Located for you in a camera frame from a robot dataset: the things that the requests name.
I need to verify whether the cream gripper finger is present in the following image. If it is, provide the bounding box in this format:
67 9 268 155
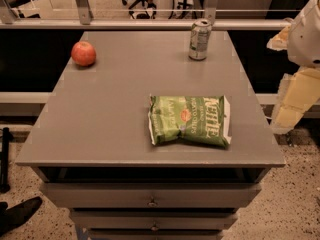
267 26 290 51
270 67 320 134

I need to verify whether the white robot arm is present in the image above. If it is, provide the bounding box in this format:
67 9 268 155
267 0 320 134

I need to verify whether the red apple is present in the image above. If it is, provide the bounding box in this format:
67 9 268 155
71 41 96 67

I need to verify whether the green Kettle chips bag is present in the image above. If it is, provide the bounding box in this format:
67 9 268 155
148 96 232 148

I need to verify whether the metal railing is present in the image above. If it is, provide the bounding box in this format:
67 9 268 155
0 0 308 30

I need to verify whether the grey drawer cabinet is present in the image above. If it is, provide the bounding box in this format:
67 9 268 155
17 31 284 240

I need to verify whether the middle grey drawer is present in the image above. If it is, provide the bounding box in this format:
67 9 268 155
71 210 237 230

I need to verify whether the grey drawer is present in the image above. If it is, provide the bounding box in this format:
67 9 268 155
71 210 237 230
41 183 261 208
89 229 223 240

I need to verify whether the bottom grey drawer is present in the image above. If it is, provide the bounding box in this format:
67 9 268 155
89 229 223 240

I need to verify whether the top grey drawer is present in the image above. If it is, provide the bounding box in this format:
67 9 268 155
41 183 261 208

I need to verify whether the black stand pole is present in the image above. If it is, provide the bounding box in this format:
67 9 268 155
0 127 13 193

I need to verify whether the black shoe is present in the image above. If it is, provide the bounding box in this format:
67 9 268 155
0 197 42 236

